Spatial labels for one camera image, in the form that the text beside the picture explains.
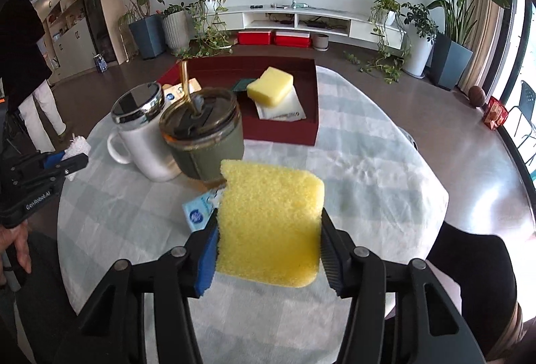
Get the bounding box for yellow sponge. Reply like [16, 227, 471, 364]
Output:
[216, 160, 324, 288]

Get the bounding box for yellow sponge block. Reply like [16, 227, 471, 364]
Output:
[246, 67, 293, 107]

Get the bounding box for operator left hand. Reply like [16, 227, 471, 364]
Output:
[0, 221, 32, 274]

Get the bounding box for seated person black trousers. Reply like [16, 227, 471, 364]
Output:
[427, 222, 523, 361]

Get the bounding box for white mug chrome lid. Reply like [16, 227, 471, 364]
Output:
[107, 82, 180, 182]

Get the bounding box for yellow tissue pack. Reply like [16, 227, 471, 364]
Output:
[162, 78, 202, 104]

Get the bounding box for blue tissue pack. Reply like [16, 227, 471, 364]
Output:
[183, 186, 225, 232]

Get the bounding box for green sleeved glass tumbler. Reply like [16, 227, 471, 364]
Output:
[159, 61, 245, 187]

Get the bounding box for plant in ribbed white pot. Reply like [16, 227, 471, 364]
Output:
[161, 4, 190, 53]

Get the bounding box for red open box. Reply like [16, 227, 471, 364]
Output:
[156, 54, 320, 148]

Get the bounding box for dark green sachet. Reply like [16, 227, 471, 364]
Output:
[232, 78, 255, 94]

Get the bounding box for trailing plant left console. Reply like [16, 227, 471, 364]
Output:
[175, 0, 232, 60]

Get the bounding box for red gift bag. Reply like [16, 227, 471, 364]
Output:
[482, 96, 509, 131]

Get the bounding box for red storage box left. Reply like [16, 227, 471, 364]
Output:
[237, 30, 273, 45]

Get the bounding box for red storage box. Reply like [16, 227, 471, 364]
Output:
[273, 30, 311, 48]
[237, 30, 273, 45]

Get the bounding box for balcony chair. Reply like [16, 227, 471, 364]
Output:
[505, 78, 535, 173]

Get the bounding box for brown ball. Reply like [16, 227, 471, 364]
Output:
[467, 85, 486, 108]

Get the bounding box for white glove packet red text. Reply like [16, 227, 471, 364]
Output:
[255, 88, 306, 122]

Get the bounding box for red storage box right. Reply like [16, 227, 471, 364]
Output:
[273, 30, 311, 48]

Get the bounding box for trailing plant on console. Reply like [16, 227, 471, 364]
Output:
[343, 0, 411, 84]

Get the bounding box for tall plant blue pot right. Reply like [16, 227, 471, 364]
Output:
[427, 0, 511, 91]

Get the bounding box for small round grey bin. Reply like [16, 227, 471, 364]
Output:
[311, 33, 329, 52]

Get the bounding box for beige curtain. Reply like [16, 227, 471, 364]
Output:
[458, 0, 503, 94]

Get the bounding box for plant in white pot right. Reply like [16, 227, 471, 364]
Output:
[402, 3, 438, 79]

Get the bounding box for white tv console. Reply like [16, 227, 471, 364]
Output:
[209, 3, 407, 52]

